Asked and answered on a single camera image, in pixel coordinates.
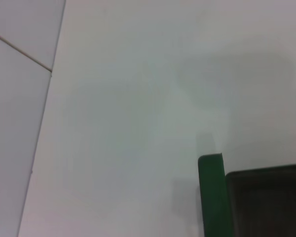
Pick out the green glasses case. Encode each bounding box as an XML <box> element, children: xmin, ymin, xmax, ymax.
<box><xmin>197</xmin><ymin>153</ymin><xmax>296</xmax><ymax>237</ymax></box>

